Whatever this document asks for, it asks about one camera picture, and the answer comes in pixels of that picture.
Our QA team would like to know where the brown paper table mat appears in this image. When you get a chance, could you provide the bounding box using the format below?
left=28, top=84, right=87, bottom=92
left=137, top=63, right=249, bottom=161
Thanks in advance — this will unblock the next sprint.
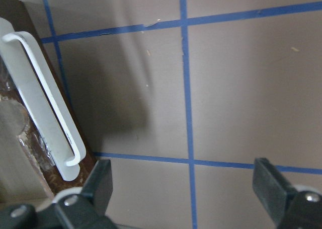
left=21, top=0, right=321, bottom=228

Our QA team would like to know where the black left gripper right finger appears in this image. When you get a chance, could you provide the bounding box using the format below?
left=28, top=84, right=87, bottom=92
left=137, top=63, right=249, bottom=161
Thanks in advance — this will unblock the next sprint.
left=252, top=158, right=321, bottom=228

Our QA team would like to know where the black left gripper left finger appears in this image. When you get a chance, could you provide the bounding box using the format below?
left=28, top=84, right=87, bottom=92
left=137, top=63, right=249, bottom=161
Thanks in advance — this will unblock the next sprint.
left=50, top=160, right=113, bottom=228

